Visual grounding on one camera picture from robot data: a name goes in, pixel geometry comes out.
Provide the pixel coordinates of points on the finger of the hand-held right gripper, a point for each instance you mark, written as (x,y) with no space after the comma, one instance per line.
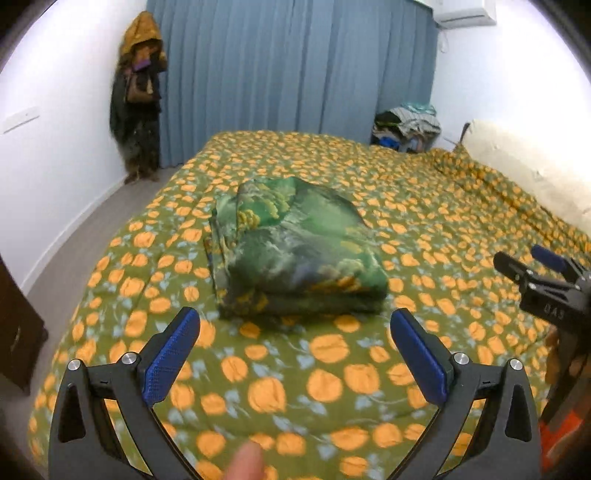
(551,258)
(512,267)

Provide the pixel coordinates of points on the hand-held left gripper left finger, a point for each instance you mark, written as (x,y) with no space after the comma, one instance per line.
(168,360)

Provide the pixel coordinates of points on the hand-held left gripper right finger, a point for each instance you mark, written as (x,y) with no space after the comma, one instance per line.
(420,360)

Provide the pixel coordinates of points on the green patterned padded jacket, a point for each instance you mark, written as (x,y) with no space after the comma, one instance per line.
(295,244)

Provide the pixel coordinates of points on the pile of clothes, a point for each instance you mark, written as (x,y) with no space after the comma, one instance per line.
(406,127)

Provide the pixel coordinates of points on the hanging clothes on coat rack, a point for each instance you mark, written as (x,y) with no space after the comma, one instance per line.
(138,106)

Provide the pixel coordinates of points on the person's left hand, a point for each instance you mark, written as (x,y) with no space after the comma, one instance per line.
(247,464)

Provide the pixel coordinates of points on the cream pillow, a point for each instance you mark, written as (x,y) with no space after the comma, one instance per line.
(521,166)

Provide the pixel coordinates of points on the green orange floral quilt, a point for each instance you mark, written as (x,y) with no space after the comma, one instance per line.
(300,369)

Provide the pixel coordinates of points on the red fleece pants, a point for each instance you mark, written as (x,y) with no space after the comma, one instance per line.
(570,441)

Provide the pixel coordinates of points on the dark wooden nightstand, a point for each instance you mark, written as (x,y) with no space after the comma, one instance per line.
(18,332)

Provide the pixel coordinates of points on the white air conditioner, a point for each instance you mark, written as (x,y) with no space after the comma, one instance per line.
(466,10)

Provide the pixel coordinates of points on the blue curtain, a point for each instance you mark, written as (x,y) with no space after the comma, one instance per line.
(295,69)

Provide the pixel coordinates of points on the white wall plate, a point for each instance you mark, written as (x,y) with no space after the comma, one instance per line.
(21,120)

